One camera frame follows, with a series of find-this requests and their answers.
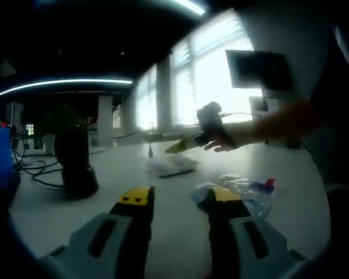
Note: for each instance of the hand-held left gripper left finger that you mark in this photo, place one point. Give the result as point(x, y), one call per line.
point(128, 229)

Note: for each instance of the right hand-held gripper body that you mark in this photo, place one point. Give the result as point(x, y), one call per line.
point(209, 119)

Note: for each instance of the window with white blinds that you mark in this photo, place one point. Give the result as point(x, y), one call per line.
point(146, 110)
point(203, 87)

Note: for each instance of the open laptop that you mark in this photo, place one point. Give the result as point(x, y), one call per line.
point(259, 104)

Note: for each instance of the person's dark shirt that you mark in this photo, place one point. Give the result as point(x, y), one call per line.
point(337, 116)

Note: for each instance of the blue box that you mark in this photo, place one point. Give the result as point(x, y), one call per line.
point(0, 151)

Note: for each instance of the square ceiling vent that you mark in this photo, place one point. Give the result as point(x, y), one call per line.
point(7, 68)

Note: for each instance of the black round device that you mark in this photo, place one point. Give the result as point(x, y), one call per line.
point(293, 145)

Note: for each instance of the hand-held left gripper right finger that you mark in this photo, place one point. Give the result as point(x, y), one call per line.
point(229, 232)

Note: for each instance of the clear blue red sheet goods packet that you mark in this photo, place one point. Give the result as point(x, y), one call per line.
point(241, 189)

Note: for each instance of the white table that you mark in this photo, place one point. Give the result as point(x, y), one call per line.
point(119, 174)

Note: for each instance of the white ceiling light strip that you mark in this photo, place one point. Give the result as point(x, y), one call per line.
point(69, 82)
point(192, 6)

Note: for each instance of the person's right hand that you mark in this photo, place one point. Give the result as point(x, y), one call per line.
point(221, 146)

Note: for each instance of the black wall monitor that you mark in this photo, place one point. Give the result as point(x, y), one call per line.
point(256, 69)

